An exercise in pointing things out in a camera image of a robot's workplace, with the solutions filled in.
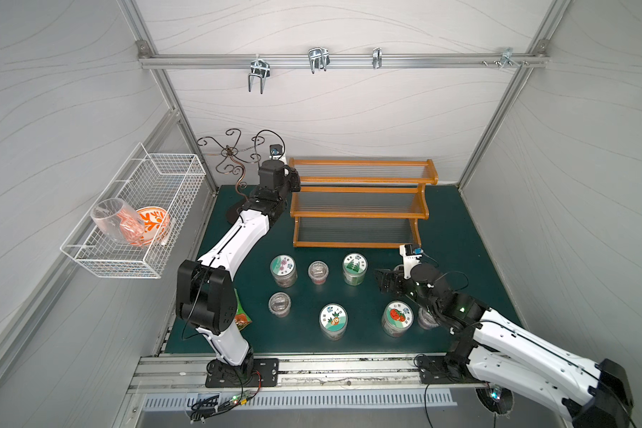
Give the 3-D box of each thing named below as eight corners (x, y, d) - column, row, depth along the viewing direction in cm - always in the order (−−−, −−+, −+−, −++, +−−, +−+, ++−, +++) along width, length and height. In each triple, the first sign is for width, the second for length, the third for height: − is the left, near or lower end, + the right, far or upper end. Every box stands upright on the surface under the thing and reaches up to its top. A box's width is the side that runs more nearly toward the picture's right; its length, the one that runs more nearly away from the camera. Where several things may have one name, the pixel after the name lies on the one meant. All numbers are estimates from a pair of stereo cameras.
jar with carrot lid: (319, 341, 79) (319, 334, 74) (320, 311, 85) (319, 303, 79) (347, 341, 79) (349, 334, 74) (346, 311, 85) (347, 303, 79)
